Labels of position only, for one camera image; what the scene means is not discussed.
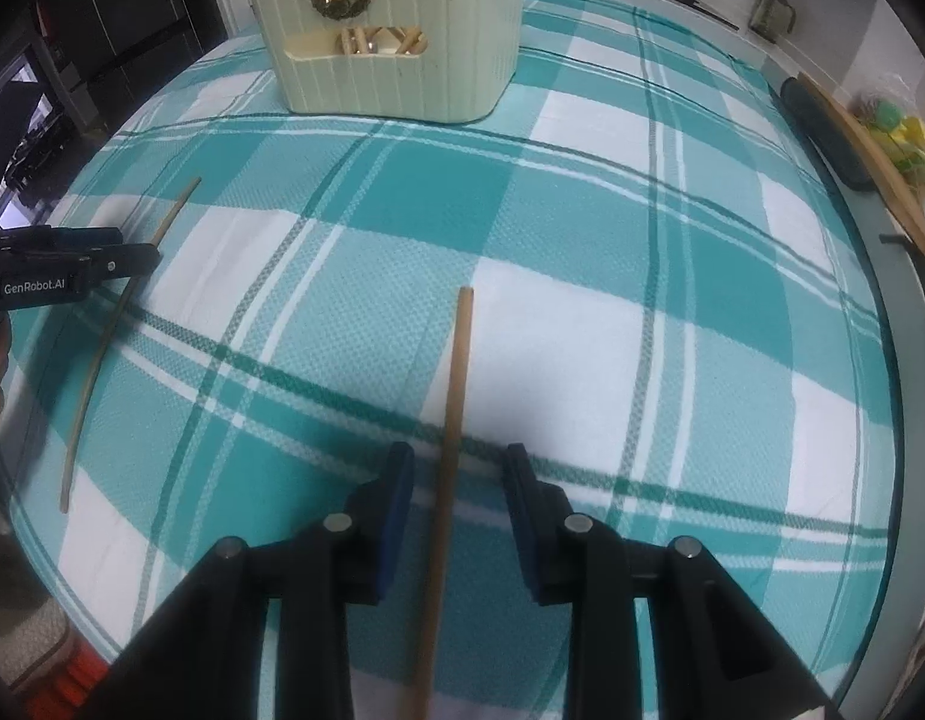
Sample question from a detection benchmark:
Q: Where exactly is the black refrigerator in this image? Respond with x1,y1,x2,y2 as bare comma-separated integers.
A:
36,0,227,130

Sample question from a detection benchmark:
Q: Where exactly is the teal white checkered tablecloth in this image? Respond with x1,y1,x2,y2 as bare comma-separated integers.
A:
0,0,897,718

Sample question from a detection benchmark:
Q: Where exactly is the cream plastic utensil holder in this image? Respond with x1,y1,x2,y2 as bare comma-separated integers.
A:
251,0,522,124

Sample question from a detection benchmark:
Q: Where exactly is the wooden cutting board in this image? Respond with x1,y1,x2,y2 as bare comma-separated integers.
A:
798,71,925,256

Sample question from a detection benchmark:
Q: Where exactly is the plastic bag with vegetables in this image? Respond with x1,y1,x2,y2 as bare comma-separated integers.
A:
849,73,925,200

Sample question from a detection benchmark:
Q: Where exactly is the dark glass jar with handle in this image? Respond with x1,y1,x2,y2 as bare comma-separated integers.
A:
749,0,796,44

